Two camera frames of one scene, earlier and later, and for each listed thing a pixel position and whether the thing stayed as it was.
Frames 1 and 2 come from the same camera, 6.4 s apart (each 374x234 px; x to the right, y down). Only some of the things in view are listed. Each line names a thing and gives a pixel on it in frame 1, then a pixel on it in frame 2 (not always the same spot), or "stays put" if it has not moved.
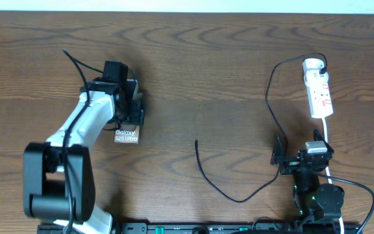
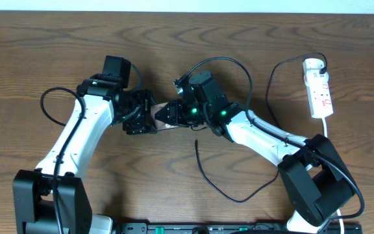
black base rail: x=205 y=228 stays put
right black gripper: x=290 y=164 -> x=174 y=106
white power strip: x=317 y=90 stays put
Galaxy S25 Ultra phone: x=128 y=134 -> x=160 y=125
